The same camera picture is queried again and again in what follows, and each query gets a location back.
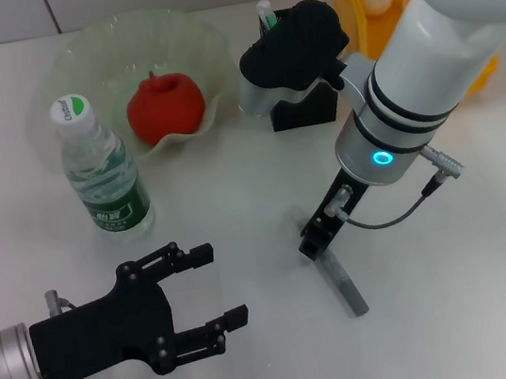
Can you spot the green glass fruit plate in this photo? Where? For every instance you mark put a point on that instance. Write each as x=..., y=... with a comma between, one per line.
x=199, y=50

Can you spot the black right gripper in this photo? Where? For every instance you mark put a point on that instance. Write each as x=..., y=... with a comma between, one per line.
x=333, y=215

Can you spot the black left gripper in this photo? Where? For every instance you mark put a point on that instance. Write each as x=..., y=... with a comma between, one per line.
x=103, y=336

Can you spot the yellow plastic bin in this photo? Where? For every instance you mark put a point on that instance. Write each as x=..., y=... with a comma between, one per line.
x=351, y=17

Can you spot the grey marker pen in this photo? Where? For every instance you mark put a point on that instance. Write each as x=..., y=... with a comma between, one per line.
x=349, y=289

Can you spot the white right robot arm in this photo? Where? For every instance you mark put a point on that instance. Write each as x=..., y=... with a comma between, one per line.
x=430, y=67

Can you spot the red-orange fruit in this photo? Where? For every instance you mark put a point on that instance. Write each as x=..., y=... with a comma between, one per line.
x=164, y=107

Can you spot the black mesh pen holder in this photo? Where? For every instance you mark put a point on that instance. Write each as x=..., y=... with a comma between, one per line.
x=308, y=112

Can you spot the green utility knife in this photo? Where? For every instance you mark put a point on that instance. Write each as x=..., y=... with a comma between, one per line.
x=266, y=13

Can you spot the green label water bottle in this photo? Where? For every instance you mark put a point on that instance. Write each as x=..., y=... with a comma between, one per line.
x=110, y=191

